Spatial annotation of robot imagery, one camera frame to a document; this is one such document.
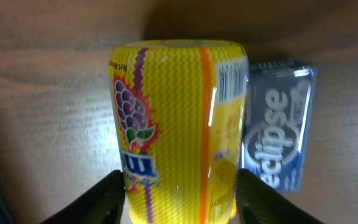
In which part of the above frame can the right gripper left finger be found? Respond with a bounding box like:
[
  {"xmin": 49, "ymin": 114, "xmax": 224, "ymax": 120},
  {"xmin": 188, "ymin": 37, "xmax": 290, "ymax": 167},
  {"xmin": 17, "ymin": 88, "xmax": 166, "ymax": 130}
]
[{"xmin": 42, "ymin": 170, "xmax": 125, "ymax": 224}]

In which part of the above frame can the yellow candy roll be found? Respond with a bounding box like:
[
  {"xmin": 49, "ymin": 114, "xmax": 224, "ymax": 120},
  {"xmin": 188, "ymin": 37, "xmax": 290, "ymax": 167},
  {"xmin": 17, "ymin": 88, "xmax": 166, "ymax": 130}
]
[{"xmin": 109, "ymin": 40, "xmax": 249, "ymax": 223}]

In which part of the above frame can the blue Eclipse mint tin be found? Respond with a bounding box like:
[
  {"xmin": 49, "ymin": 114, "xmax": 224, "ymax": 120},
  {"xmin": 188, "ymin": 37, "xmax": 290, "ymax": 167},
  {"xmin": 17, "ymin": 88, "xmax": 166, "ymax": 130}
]
[{"xmin": 239, "ymin": 60, "xmax": 318, "ymax": 193}]

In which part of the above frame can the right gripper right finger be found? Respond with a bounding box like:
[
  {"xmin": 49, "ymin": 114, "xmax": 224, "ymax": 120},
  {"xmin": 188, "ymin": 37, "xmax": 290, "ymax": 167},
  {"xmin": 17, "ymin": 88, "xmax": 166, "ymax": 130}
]
[{"xmin": 236, "ymin": 169, "xmax": 323, "ymax": 224}]

